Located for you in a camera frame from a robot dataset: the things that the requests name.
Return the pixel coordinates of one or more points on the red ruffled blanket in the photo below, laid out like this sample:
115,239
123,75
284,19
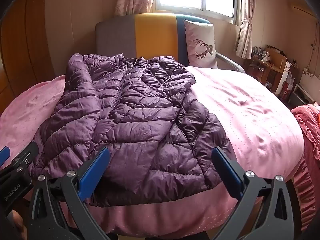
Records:
310,135

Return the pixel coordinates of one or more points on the pink bed sheet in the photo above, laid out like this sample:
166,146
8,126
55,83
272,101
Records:
25,110

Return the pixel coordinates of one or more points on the wooden wardrobe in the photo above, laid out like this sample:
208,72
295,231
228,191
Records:
22,42

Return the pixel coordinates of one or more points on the pink dotted bedspread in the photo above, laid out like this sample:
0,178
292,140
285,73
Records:
250,115

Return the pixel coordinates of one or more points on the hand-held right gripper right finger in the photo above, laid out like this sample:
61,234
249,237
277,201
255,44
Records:
228,176

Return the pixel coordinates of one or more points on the grey padded bed rail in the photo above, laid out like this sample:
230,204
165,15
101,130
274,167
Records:
231,61

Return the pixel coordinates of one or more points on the grey yellow blue headboard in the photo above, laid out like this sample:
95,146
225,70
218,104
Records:
152,35

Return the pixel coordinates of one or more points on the cluttered wooden desk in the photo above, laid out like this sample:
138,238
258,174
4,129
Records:
268,67

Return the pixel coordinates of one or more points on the purple quilted down jacket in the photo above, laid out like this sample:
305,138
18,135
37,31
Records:
135,120

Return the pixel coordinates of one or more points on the deer print pillow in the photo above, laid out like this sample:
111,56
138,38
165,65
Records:
200,45

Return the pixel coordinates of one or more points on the white frame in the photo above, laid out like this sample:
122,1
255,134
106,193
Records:
302,96

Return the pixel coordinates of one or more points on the red bag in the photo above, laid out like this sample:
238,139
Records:
286,91

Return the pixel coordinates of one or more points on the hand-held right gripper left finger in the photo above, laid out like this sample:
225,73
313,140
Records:
93,173

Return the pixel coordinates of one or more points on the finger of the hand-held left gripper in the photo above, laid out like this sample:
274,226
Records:
3,155
26,156

